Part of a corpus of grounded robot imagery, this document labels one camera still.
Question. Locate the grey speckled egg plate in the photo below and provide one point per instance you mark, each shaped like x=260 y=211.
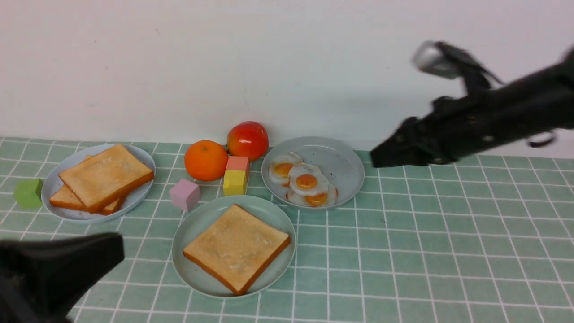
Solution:
x=336 y=160

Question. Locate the yellow cube block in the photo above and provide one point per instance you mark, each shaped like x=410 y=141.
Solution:
x=235 y=182

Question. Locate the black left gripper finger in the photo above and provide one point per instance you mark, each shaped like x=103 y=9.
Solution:
x=68 y=268

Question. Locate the pink cube block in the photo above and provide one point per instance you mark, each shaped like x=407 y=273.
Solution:
x=185 y=194

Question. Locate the light blue bread plate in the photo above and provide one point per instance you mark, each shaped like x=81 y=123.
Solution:
x=53 y=183

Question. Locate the orange fruit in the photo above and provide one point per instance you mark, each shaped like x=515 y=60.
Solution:
x=206 y=160

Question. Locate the green cube block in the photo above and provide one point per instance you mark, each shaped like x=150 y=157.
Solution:
x=28 y=193

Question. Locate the red apple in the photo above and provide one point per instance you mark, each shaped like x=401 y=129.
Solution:
x=248 y=139

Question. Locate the salmon pink block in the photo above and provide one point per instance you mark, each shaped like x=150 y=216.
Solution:
x=239 y=163

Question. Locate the green checked tablecloth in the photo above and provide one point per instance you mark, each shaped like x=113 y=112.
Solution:
x=486 y=240

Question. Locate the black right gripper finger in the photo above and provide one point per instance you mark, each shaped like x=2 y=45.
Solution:
x=407 y=146

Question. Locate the fried egg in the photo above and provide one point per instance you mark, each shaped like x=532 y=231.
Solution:
x=307 y=180
x=322 y=200
x=280 y=167

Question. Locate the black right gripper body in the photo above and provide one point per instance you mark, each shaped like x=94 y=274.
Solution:
x=530 y=108

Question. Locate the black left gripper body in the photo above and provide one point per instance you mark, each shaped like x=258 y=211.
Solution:
x=16 y=303

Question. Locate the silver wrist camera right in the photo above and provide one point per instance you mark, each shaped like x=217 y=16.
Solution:
x=428 y=58

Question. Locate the mint green empty plate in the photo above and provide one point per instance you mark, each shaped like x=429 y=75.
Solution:
x=197 y=220

